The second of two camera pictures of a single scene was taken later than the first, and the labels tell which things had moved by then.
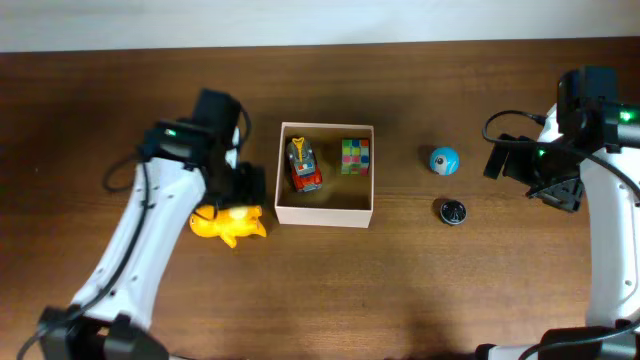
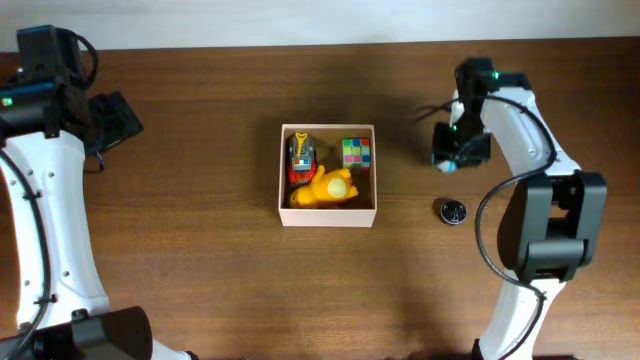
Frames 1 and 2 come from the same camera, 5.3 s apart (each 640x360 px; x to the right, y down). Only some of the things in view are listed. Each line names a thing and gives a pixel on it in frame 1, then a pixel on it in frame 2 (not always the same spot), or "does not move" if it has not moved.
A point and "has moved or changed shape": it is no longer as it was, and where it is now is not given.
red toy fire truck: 306,173 has moved or changed shape
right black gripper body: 548,171 → 468,149
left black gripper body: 244,187 → 124,123
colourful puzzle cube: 355,156 does not move
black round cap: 453,211 does not move
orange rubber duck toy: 230,223 → 330,188
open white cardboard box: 341,201 does not move
